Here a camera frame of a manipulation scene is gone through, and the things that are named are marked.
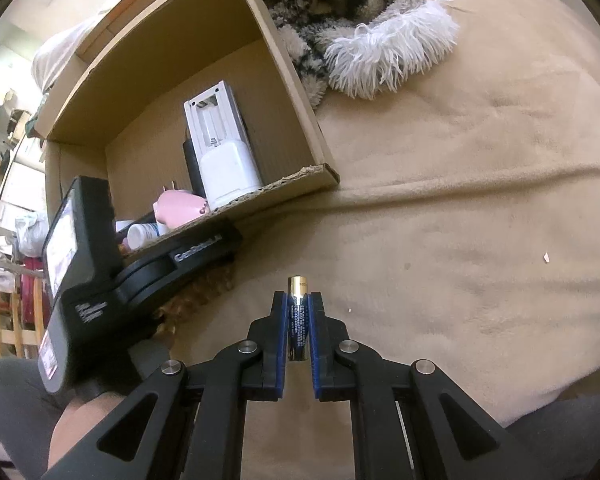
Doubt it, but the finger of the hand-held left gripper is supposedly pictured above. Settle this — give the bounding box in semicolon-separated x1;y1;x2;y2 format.
116;211;157;235

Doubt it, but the white rounded case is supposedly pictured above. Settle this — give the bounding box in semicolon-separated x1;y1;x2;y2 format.
199;140;263;209

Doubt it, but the white duvet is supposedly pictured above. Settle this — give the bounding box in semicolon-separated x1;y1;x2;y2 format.
32;20;88;93

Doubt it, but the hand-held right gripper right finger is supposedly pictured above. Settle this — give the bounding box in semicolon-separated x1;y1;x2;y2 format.
307;291;563;480

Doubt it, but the pink plug adapter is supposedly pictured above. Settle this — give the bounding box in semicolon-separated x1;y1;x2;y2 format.
152;180;212;227

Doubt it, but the black flashlight with strap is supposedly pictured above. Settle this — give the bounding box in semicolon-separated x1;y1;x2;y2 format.
181;127;207;198

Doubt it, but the person's grey-clad leg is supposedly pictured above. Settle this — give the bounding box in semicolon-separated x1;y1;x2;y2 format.
505;392;600;480

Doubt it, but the white pill bottle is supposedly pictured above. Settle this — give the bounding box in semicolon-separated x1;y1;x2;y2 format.
126;221;171;250

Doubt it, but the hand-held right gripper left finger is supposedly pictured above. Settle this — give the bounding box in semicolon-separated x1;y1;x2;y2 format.
42;291;287;480

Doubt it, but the wooden rack with colourful items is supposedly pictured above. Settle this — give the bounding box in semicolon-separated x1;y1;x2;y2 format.
0;255;48;366

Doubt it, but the brown cardboard box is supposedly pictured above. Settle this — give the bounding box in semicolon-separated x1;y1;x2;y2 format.
32;0;341;248

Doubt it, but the person's left forearm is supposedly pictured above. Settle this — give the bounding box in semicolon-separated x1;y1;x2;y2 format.
0;357;131;480

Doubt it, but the shaggy black and cream blanket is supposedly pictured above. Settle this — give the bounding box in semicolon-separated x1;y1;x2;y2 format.
232;0;461;108

